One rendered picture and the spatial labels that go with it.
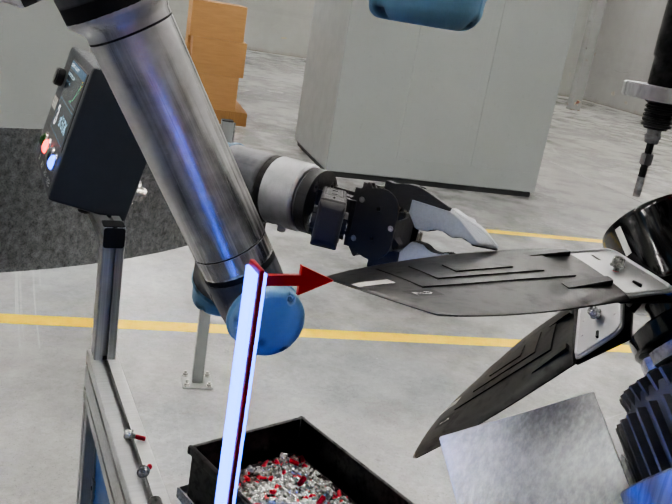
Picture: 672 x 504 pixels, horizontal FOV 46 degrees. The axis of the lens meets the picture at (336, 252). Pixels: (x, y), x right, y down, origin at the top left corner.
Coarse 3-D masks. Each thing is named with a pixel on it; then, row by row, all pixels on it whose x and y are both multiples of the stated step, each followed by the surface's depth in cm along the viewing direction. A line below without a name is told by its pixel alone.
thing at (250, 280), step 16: (240, 320) 60; (240, 336) 59; (240, 352) 59; (240, 368) 59; (240, 384) 59; (240, 400) 60; (224, 432) 63; (224, 448) 63; (224, 464) 62; (224, 480) 62; (224, 496) 62
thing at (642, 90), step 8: (624, 88) 68; (632, 88) 67; (640, 88) 66; (648, 88) 65; (656, 88) 65; (664, 88) 65; (632, 96) 67; (640, 96) 66; (648, 96) 65; (656, 96) 65; (664, 96) 65
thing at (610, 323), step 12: (612, 312) 81; (624, 312) 79; (588, 324) 83; (600, 324) 81; (612, 324) 79; (576, 336) 84; (588, 336) 82; (600, 336) 80; (612, 336) 78; (576, 348) 82; (588, 348) 80
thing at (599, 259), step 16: (576, 256) 75; (592, 256) 75; (608, 256) 76; (624, 256) 76; (608, 272) 72; (624, 272) 72; (640, 272) 73; (624, 288) 69; (640, 288) 70; (656, 288) 70
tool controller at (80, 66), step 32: (96, 64) 108; (64, 96) 116; (96, 96) 104; (64, 128) 109; (96, 128) 106; (128, 128) 107; (64, 160) 105; (96, 160) 107; (128, 160) 109; (64, 192) 107; (96, 192) 108; (128, 192) 110
